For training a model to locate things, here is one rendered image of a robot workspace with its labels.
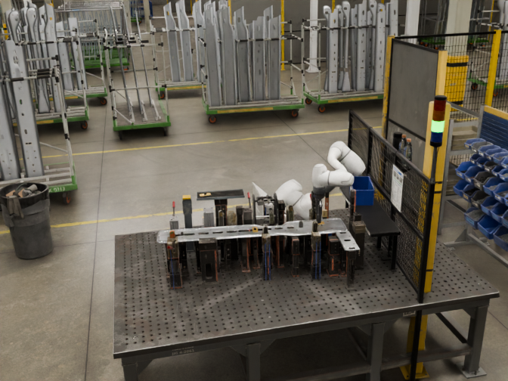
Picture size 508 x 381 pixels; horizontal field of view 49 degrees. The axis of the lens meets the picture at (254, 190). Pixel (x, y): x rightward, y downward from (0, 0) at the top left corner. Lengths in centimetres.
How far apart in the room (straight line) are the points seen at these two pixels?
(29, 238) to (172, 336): 296
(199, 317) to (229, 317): 19
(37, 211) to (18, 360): 177
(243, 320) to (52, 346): 186
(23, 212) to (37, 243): 40
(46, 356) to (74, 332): 32
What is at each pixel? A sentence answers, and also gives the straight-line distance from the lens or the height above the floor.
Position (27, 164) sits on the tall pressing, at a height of 49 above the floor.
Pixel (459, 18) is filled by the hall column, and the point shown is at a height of 178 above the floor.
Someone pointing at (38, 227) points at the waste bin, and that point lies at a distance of 618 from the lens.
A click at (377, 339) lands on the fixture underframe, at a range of 397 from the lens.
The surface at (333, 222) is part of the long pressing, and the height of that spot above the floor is 100.
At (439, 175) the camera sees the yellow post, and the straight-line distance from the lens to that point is 369.
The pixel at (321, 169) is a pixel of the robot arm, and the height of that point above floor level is 145.
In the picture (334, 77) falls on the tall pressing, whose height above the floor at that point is 63.
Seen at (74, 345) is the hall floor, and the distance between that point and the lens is 489.
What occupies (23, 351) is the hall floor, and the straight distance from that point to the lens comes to 497.
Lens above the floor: 280
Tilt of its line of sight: 22 degrees down
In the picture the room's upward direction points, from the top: 2 degrees counter-clockwise
